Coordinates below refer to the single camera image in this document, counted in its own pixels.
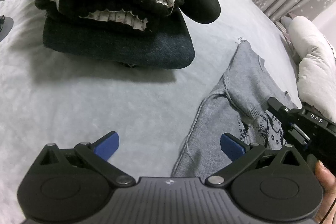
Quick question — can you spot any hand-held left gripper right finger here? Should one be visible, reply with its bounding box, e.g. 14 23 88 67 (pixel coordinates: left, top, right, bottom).
207 133 302 186

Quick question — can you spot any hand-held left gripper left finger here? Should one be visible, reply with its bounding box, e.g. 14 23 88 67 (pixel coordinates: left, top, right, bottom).
37 132 135 188

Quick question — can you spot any black flat stand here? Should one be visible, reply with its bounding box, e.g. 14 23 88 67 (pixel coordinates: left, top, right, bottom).
0 15 14 42

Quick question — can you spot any person's right hand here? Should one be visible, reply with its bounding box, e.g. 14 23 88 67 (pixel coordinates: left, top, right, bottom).
315 160 336 224

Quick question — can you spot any grey printed knit t-shirt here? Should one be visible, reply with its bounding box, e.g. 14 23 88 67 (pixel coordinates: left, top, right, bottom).
171 40 298 178

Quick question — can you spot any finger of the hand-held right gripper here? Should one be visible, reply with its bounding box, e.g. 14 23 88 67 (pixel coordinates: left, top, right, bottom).
267 97 290 117

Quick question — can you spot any white grey pillow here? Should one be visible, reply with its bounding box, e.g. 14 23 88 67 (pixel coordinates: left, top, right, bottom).
281 15 336 119

